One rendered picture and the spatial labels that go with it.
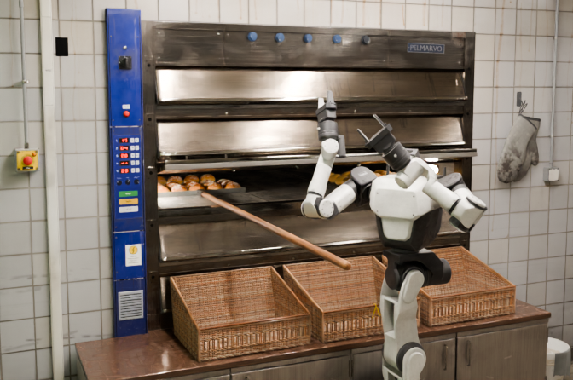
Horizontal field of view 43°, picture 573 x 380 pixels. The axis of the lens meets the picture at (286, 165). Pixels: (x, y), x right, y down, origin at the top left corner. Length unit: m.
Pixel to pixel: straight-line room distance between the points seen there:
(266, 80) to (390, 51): 0.76
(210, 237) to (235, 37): 1.02
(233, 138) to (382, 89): 0.90
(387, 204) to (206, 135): 1.06
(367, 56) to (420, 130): 0.54
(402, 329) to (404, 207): 0.54
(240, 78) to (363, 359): 1.51
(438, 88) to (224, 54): 1.28
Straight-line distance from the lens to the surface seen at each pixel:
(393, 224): 3.07
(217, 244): 3.72
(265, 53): 3.75
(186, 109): 3.60
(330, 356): 3.52
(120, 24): 3.52
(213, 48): 3.67
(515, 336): 4.10
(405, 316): 3.18
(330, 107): 3.12
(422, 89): 4.17
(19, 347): 3.68
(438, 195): 2.75
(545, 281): 4.91
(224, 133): 3.68
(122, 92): 3.50
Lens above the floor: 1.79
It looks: 6 degrees down
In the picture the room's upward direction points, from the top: straight up
